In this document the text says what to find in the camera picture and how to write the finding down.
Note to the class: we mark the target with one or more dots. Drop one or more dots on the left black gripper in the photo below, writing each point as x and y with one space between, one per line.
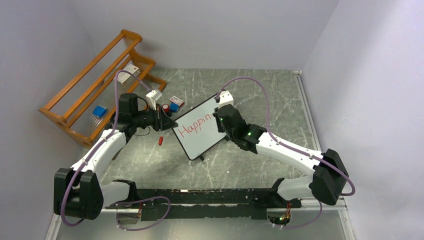
161 122

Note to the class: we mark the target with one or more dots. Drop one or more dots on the black framed whiteboard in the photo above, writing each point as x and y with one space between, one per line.
197 129

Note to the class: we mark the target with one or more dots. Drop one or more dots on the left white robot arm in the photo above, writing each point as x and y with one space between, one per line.
77 190

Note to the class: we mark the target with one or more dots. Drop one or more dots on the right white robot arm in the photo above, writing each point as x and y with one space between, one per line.
325 174

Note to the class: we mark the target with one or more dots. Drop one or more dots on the blue small block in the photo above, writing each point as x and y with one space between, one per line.
173 107

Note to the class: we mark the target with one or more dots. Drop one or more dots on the red white small box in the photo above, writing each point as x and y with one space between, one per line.
176 100

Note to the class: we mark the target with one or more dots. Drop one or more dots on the white red box on rack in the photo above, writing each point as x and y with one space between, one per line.
128 73

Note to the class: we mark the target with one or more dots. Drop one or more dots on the blue block on rack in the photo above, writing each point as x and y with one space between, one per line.
99 111

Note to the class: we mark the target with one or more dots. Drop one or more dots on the orange wooden rack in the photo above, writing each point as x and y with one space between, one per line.
71 108

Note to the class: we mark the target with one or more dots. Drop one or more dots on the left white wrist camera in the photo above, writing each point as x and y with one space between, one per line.
152 97

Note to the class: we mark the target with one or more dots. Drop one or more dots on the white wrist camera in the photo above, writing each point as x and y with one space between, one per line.
224 98
152 97

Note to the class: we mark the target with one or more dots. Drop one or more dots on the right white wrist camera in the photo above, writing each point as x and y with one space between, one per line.
224 98

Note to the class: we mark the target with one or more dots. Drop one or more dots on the black base frame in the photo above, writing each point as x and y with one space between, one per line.
250 203

